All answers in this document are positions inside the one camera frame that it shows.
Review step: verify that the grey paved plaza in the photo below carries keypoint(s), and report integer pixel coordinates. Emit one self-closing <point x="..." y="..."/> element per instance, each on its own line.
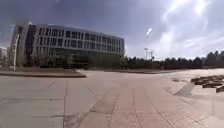
<point x="110" y="100"/>

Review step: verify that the large white banded building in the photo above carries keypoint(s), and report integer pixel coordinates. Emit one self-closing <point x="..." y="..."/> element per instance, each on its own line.
<point x="76" y="41"/>

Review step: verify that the row of dark trees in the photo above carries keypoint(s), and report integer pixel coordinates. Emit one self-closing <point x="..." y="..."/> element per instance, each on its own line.
<point x="173" y="63"/>

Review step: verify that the raised grass bed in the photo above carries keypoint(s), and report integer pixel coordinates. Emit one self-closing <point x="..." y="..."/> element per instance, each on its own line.
<point x="40" y="71"/>

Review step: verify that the pile of dark paving slabs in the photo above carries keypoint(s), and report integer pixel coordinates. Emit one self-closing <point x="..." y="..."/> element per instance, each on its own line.
<point x="210" y="81"/>

